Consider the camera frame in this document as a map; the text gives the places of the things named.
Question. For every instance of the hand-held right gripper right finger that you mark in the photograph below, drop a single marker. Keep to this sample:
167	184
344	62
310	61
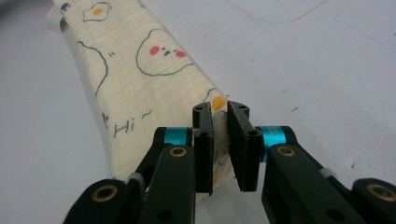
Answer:
246	155

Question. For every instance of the cream printed cloth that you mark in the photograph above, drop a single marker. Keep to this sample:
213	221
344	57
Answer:
140	87

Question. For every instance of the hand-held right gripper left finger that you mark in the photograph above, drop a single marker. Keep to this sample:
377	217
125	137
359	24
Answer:
204	155

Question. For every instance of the light blue table mat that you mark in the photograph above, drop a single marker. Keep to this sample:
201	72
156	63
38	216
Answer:
311	62

